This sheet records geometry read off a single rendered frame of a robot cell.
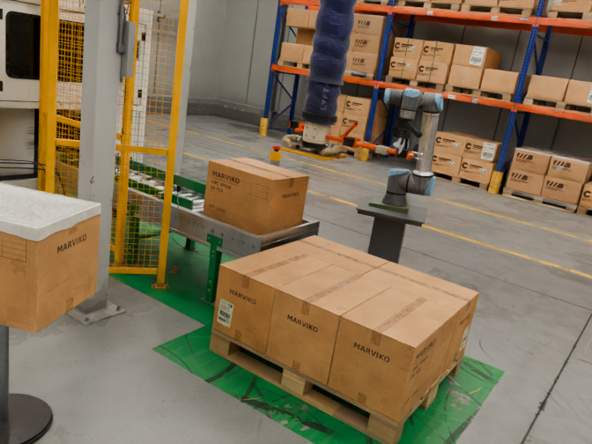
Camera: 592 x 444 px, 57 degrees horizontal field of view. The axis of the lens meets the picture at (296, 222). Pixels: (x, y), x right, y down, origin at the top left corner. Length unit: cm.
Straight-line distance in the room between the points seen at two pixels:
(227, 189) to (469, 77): 745
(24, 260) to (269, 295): 131
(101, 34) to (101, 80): 24
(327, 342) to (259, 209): 120
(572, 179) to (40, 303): 903
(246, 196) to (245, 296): 90
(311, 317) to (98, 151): 154
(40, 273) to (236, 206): 192
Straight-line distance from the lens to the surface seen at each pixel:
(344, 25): 347
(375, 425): 285
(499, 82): 1049
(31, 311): 219
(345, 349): 276
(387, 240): 417
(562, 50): 1165
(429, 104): 396
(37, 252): 209
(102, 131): 334
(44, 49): 495
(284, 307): 289
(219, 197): 388
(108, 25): 330
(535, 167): 1026
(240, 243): 360
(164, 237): 395
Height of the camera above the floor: 168
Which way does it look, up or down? 16 degrees down
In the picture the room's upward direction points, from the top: 9 degrees clockwise
